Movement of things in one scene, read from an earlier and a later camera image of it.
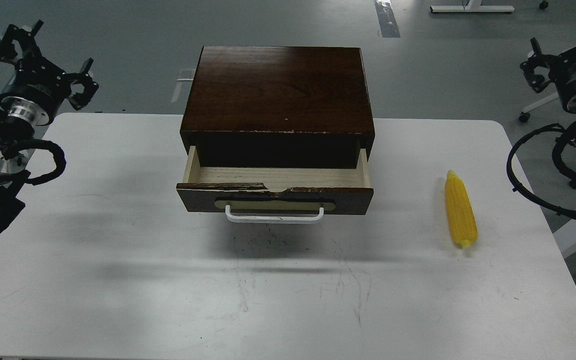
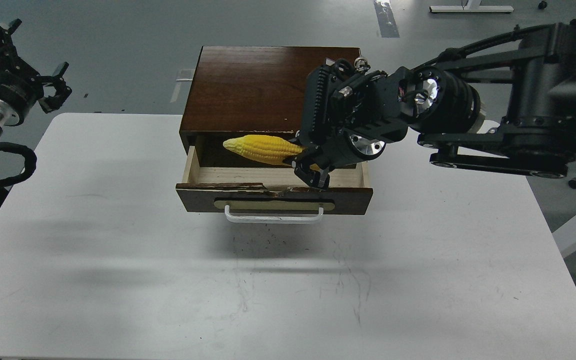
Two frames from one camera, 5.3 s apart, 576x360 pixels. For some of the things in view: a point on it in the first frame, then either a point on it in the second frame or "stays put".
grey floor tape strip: (389, 27) stays put
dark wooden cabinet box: (278, 107) stays put
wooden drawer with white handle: (275, 195) stays put
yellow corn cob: (460, 210) -> (268, 148)
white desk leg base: (473, 6) stays put
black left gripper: (37, 78) -> (7, 77)
